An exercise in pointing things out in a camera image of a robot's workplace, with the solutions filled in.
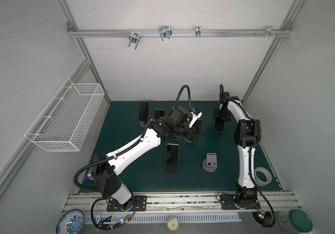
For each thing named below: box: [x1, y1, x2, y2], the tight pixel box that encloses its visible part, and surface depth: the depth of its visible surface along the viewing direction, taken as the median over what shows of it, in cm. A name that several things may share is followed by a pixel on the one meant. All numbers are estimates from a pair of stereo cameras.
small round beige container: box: [166, 216, 180, 233], surface depth 61 cm
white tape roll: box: [253, 166, 273, 187], surface depth 81 cm
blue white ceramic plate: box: [55, 208, 85, 234], surface depth 68 cm
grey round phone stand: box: [202, 152, 219, 173], surface depth 84 cm
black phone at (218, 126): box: [213, 117, 226, 134], surface depth 103 cm
